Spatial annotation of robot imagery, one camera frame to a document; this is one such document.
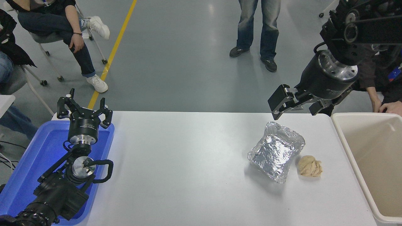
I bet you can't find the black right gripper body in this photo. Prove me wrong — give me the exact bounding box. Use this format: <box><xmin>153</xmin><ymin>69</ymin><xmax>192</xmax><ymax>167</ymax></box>
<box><xmin>297</xmin><ymin>55</ymin><xmax>358</xmax><ymax>101</ymax></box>

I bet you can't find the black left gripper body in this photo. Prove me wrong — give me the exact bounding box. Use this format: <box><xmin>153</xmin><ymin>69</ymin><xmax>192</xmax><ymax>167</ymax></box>
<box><xmin>68</xmin><ymin>108</ymin><xmax>101</xmax><ymax>139</ymax></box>

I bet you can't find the silver foil tray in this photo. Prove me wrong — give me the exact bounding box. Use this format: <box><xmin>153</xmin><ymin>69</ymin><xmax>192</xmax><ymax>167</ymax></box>
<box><xmin>247</xmin><ymin>121</ymin><xmax>306</xmax><ymax>184</ymax></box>

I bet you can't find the crumpled tan paper ball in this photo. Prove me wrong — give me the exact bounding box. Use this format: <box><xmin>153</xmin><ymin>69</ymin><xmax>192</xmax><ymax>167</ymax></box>
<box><xmin>297</xmin><ymin>155</ymin><xmax>323</xmax><ymax>177</ymax></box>

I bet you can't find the blue plastic tray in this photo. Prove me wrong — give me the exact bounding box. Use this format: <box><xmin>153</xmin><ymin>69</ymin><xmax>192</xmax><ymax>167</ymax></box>
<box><xmin>0</xmin><ymin>120</ymin><xmax>115</xmax><ymax>226</ymax></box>

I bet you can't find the seated person leaning forward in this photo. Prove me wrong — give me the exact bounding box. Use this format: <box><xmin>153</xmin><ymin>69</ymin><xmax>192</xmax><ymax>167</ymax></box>
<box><xmin>323</xmin><ymin>44</ymin><xmax>402</xmax><ymax>116</ymax></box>

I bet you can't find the grey chair with white legs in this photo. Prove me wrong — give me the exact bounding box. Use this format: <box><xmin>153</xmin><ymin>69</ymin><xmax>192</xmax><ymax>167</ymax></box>
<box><xmin>319</xmin><ymin>0</ymin><xmax>338</xmax><ymax>18</ymax></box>
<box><xmin>29</xmin><ymin>5</ymin><xmax>109</xmax><ymax>83</ymax></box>
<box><xmin>0</xmin><ymin>64</ymin><xmax>55</xmax><ymax>116</ymax></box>

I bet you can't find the standing person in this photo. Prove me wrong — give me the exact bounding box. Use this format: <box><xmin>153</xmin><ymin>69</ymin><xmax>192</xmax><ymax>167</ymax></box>
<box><xmin>229</xmin><ymin>0</ymin><xmax>281</xmax><ymax>73</ymax></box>

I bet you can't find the small white side table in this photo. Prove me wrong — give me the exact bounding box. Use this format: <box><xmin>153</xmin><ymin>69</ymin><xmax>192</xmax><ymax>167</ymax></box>
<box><xmin>0</xmin><ymin>95</ymin><xmax>16</xmax><ymax>118</ymax></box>

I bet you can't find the large pale bin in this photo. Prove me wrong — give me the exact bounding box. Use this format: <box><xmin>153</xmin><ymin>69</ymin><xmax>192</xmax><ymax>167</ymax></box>
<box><xmin>331</xmin><ymin>112</ymin><xmax>402</xmax><ymax>226</ymax></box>

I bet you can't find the seated person in dark jacket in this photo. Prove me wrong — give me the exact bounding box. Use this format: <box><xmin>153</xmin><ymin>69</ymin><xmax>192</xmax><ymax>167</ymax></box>
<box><xmin>0</xmin><ymin>9</ymin><xmax>39</xmax><ymax>140</ymax></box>

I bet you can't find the seated person with crossed legs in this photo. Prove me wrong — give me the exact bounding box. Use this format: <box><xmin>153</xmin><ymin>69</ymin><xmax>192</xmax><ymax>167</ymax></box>
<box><xmin>6</xmin><ymin>0</ymin><xmax>110</xmax><ymax>93</ymax></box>

